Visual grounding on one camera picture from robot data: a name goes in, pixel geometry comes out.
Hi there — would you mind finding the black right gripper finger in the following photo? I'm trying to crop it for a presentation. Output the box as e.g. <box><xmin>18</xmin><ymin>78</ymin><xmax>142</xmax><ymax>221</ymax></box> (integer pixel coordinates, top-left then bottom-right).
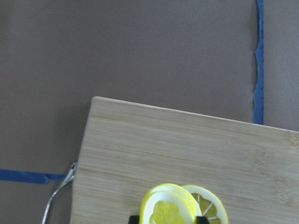
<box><xmin>196</xmin><ymin>216</ymin><xmax>209</xmax><ymax>224</ymax></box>

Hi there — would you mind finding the yellow lemon slice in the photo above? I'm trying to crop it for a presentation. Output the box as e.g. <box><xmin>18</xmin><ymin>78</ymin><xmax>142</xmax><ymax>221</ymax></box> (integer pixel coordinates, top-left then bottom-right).
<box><xmin>139</xmin><ymin>183</ymin><xmax>202</xmax><ymax>224</ymax></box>

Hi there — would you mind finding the bamboo cutting board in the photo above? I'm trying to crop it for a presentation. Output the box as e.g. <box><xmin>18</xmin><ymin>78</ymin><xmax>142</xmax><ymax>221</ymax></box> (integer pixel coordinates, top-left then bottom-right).
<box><xmin>71</xmin><ymin>97</ymin><xmax>299</xmax><ymax>224</ymax></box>

